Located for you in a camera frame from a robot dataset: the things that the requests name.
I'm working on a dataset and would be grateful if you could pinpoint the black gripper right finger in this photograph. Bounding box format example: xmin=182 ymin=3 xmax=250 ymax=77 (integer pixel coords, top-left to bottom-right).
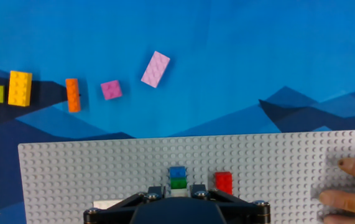
xmin=189 ymin=184 xmax=272 ymax=224

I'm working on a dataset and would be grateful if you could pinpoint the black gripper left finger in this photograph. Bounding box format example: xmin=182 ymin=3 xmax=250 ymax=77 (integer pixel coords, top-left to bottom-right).
xmin=83 ymin=185 xmax=165 ymax=224

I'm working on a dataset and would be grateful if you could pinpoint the large white Lego plate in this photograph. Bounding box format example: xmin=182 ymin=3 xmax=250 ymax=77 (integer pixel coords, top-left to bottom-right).
xmin=92 ymin=199 xmax=124 ymax=210

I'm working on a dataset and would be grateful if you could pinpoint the red Lego brick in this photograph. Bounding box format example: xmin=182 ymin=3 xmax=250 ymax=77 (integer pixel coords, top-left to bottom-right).
xmin=214 ymin=171 xmax=234 ymax=196

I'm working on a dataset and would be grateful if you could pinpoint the grey Lego baseplate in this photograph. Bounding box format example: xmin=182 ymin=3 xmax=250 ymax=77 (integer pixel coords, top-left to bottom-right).
xmin=17 ymin=129 xmax=355 ymax=224

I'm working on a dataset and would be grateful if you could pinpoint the small white Lego brick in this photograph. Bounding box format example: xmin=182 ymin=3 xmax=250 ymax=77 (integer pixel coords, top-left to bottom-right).
xmin=170 ymin=187 xmax=188 ymax=198

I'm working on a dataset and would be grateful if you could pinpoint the blue Lego brick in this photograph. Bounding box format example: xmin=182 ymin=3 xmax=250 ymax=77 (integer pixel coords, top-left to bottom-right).
xmin=168 ymin=166 xmax=187 ymax=179

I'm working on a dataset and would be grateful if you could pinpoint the small magenta Lego brick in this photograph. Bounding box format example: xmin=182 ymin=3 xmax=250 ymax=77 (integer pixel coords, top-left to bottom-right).
xmin=99 ymin=79 xmax=123 ymax=101

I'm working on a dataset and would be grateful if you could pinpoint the orange Lego brick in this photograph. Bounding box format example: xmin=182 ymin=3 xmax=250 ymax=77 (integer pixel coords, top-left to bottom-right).
xmin=65 ymin=78 xmax=82 ymax=113

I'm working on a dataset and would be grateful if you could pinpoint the light pink Lego brick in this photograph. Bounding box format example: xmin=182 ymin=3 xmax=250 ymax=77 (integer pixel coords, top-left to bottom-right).
xmin=140 ymin=50 xmax=171 ymax=89

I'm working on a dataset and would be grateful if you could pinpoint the yellow Lego brick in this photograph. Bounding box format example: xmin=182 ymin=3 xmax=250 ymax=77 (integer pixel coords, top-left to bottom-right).
xmin=7 ymin=70 xmax=33 ymax=108

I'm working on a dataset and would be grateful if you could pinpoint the blue mountain print tablecloth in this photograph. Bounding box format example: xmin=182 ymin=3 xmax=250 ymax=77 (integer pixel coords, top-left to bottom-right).
xmin=0 ymin=0 xmax=355 ymax=224

